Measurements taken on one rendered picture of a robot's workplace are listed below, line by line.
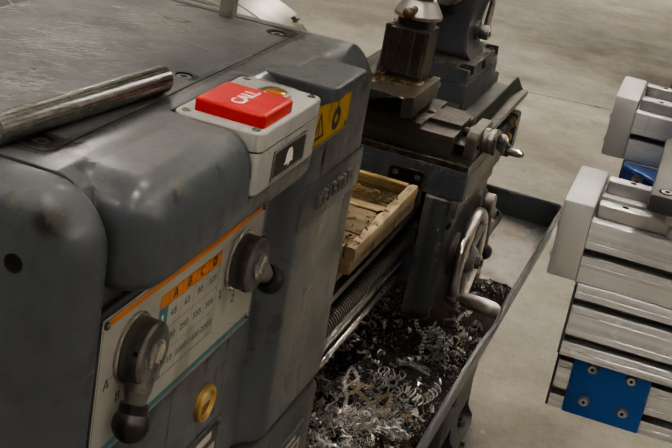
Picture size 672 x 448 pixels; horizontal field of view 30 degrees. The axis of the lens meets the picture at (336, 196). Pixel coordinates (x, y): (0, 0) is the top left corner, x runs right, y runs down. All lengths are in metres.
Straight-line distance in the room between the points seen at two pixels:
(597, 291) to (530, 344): 2.20
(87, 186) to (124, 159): 0.04
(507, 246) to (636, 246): 1.40
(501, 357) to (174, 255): 2.66
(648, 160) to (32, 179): 1.20
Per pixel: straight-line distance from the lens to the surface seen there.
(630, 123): 1.85
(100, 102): 0.93
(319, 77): 1.13
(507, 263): 2.68
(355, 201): 1.88
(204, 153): 0.91
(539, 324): 3.73
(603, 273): 1.39
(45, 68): 1.04
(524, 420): 3.22
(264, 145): 0.96
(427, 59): 2.06
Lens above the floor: 1.57
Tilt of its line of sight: 21 degrees down
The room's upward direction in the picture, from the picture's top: 11 degrees clockwise
